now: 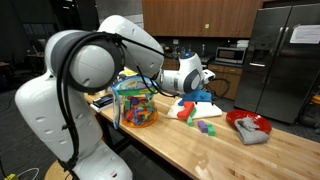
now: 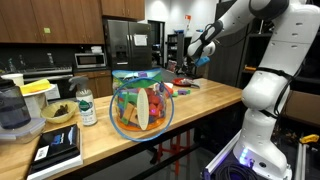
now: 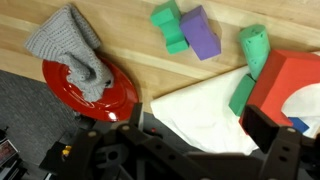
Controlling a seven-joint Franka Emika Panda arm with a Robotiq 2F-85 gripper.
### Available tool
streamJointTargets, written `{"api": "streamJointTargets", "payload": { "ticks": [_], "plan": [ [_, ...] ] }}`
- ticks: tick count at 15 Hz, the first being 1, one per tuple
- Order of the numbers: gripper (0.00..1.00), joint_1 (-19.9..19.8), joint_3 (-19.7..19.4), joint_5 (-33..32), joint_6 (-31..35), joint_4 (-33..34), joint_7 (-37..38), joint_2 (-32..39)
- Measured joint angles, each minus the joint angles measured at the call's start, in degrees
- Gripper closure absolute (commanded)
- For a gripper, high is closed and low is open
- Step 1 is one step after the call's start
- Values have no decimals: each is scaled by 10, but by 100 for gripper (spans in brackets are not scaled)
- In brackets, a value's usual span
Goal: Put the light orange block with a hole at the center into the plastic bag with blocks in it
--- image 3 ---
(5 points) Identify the red arch foam block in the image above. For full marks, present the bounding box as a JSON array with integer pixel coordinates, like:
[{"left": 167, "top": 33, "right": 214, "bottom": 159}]
[{"left": 238, "top": 49, "right": 320, "bottom": 134}]

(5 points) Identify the grey knitted cloth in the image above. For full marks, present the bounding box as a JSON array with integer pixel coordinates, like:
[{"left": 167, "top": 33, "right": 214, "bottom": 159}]
[{"left": 23, "top": 3, "right": 115, "bottom": 103}]

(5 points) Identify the green square foam block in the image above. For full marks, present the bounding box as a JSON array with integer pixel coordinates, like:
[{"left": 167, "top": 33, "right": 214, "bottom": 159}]
[{"left": 228, "top": 73, "right": 257, "bottom": 117}]

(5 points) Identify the blue foam block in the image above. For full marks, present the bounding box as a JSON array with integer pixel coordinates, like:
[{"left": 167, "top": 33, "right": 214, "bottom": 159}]
[{"left": 288, "top": 116, "right": 310, "bottom": 134}]

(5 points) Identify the green bone-shaped foam block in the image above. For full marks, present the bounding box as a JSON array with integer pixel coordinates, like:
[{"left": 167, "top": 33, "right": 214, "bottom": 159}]
[{"left": 149, "top": 0, "right": 190, "bottom": 55}]

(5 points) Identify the red plate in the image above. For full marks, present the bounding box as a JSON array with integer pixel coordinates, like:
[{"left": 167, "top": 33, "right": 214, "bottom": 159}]
[{"left": 41, "top": 56, "right": 140, "bottom": 123}]

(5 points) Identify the purple foam block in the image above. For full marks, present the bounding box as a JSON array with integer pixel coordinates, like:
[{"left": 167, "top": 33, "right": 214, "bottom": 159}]
[{"left": 179, "top": 4, "right": 222, "bottom": 61}]

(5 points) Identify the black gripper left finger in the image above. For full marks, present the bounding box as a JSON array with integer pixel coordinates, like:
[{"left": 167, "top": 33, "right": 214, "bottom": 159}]
[{"left": 56, "top": 102, "right": 158, "bottom": 180}]

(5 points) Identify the green cylinder foam block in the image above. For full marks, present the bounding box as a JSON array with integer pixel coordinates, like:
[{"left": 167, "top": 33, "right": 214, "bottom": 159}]
[{"left": 238, "top": 23, "right": 271, "bottom": 81}]

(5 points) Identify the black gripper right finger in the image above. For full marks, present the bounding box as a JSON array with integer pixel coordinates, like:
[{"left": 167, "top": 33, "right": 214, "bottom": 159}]
[{"left": 241, "top": 104, "right": 320, "bottom": 180}]

